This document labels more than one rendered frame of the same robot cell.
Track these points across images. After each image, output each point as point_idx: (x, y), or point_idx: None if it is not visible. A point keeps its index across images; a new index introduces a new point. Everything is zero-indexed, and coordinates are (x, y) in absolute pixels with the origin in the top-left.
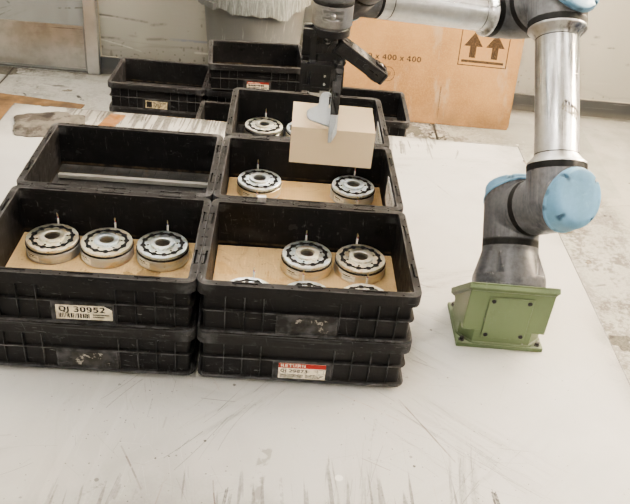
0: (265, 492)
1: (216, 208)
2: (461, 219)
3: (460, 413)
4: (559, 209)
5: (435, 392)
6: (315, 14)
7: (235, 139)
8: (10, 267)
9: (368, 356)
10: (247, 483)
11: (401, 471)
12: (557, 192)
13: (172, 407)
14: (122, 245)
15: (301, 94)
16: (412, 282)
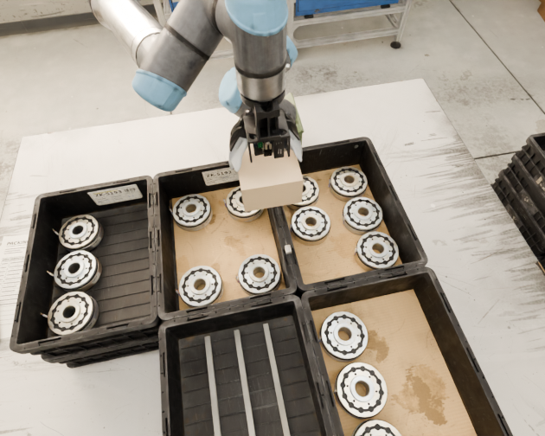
0: (462, 236)
1: (317, 283)
2: (150, 168)
3: None
4: (297, 50)
5: None
6: (278, 85)
7: (164, 308)
8: (503, 431)
9: None
10: (461, 246)
11: (413, 180)
12: (292, 43)
13: None
14: (361, 370)
15: (28, 269)
16: (355, 141)
